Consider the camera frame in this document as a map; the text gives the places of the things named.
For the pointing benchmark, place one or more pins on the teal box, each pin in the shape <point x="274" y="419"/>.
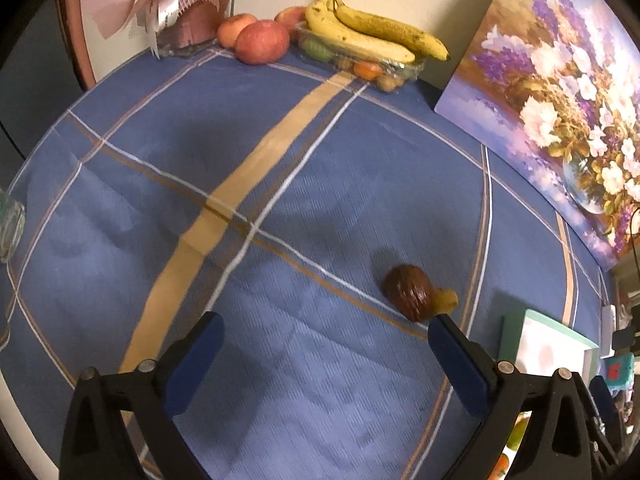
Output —
<point x="619" y="371"/>

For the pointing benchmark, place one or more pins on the blue plaid tablecloth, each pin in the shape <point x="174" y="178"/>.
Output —
<point x="300" y="210"/>

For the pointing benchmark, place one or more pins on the clear glass jar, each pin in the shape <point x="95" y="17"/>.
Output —
<point x="10" y="225"/>

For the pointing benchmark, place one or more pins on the clear plastic fruit container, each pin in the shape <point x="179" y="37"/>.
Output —
<point x="350" y="62"/>

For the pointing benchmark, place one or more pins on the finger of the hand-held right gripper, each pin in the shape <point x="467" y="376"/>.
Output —
<point x="605" y="405"/>

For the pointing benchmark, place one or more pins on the orange tangerine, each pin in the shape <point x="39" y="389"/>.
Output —
<point x="500" y="466"/>
<point x="367" y="70"/>

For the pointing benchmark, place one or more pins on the small red apple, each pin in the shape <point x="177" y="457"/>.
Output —
<point x="232" y="30"/>
<point x="290" y="16"/>

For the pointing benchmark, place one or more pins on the green apple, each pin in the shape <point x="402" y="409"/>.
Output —
<point x="518" y="434"/>

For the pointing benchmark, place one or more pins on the small yellow fruit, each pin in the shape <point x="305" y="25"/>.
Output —
<point x="447" y="300"/>

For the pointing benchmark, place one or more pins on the green fruit in container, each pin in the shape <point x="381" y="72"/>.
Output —
<point x="317" y="51"/>

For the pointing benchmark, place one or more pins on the white tray with green rim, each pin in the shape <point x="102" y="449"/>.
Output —
<point x="545" y="347"/>

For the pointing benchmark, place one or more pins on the spotted yellow banana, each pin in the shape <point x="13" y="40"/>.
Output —
<point x="395" y="30"/>

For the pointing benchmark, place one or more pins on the flower painting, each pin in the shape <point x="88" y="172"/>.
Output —
<point x="550" y="85"/>

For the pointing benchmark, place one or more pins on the large red apple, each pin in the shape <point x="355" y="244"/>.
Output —
<point x="262" y="42"/>

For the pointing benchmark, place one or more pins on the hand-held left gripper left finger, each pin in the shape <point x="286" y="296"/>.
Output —
<point x="192" y="362"/>

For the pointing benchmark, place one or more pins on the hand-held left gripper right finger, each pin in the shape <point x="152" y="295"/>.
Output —
<point x="457" y="367"/>

